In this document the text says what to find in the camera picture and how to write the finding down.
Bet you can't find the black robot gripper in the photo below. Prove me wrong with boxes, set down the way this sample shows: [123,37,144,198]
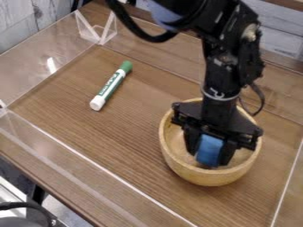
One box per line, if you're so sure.
[172,91,263,166]

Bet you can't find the blue foam block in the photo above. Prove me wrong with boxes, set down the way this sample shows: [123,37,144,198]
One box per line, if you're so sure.
[196,134,224,168]

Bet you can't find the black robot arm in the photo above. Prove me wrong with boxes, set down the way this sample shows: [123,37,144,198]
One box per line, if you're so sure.
[105,0,264,168]

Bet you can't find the green and white marker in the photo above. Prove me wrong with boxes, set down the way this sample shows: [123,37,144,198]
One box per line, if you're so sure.
[89,60,132,111]

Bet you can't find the black metal table leg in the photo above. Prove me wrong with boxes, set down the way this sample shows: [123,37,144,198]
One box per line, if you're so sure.
[32,184,47,205]

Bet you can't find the clear acrylic wall panels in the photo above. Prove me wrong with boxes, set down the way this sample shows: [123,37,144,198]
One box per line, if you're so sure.
[0,3,303,227]

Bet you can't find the clear acrylic corner bracket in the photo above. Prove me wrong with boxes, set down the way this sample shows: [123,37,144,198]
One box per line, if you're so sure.
[75,11,117,45]

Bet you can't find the black cable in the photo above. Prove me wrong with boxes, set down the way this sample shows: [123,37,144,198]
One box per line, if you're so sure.
[0,201,57,227]

